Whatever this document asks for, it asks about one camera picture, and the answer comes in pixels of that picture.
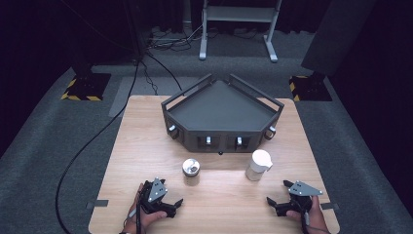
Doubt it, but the glass jar with metal lid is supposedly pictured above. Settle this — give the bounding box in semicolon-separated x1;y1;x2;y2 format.
181;158;202;187

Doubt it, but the thin black floor cable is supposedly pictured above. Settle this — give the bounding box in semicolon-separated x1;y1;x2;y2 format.
144;52;183;93

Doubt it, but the grey metal frame desk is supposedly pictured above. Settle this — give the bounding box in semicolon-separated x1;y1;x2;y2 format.
198;0;282;63

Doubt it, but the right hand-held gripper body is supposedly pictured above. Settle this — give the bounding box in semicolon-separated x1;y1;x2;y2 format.
275;180;323;217

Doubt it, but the tangle of black cables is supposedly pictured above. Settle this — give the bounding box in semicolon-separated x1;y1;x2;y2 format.
145;22;206;54

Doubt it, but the left hand-held gripper cable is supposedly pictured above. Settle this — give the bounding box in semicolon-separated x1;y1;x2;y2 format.
135;193;144;234

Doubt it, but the person's right hand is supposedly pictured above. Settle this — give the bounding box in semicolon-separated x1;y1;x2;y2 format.
285;196;330;233

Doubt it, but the long thick black cable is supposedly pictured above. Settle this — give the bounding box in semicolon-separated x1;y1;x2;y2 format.
54;59;141;234

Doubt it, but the person's left hand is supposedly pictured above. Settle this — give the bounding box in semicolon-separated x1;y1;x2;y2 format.
124;182;167;234

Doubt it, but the black stand with striped base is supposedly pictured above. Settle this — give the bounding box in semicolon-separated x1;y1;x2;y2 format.
59;48;112;102
288;0;379;102

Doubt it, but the glass jar with white lid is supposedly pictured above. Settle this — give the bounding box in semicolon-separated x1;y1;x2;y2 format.
244;148;274;182

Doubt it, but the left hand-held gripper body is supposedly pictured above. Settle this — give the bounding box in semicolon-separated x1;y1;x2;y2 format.
138;176;177;219

